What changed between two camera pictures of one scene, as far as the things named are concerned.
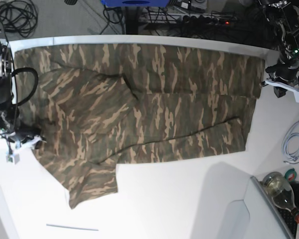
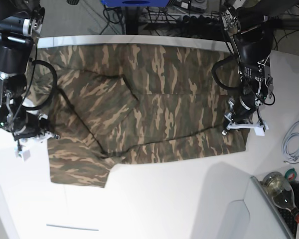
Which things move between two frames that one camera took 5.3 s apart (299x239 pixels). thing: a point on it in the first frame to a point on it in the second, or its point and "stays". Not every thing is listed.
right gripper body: x=285 y=71 to x=242 y=106
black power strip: x=208 y=20 stays
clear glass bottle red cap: x=281 y=194 stays
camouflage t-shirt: x=93 y=106 stays
